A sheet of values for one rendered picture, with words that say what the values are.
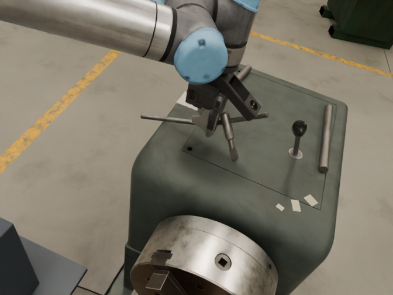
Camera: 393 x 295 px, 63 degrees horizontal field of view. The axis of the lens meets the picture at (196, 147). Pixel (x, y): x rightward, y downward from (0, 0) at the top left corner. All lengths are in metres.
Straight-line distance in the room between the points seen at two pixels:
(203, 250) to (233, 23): 0.42
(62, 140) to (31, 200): 0.53
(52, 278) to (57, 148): 1.48
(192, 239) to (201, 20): 0.41
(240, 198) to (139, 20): 0.44
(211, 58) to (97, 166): 1.99
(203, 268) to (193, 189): 0.18
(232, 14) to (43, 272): 0.94
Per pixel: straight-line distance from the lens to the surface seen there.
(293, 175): 0.82
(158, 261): 0.68
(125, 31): 0.43
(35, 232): 2.14
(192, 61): 0.44
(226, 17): 0.60
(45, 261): 1.20
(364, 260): 2.50
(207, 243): 0.67
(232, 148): 0.77
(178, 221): 0.72
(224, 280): 0.65
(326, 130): 0.96
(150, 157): 0.75
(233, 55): 0.64
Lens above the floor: 1.81
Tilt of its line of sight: 45 degrees down
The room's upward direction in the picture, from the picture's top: 14 degrees clockwise
